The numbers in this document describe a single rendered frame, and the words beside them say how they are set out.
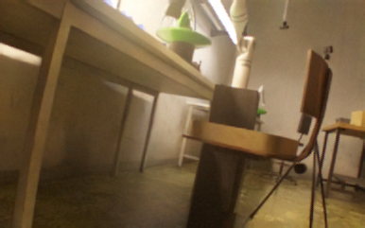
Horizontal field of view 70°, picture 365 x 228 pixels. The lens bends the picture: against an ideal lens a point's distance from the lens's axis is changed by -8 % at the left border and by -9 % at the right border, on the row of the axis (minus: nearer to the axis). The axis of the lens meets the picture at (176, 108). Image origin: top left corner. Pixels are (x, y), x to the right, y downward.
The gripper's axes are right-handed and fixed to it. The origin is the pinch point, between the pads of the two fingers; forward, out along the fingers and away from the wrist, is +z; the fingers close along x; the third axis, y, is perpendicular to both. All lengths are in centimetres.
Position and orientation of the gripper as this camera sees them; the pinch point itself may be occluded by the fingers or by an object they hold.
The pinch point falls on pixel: (164, 27)
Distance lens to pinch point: 134.4
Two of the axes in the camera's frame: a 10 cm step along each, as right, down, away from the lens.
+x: 8.6, 2.0, 4.6
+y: 3.2, 5.0, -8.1
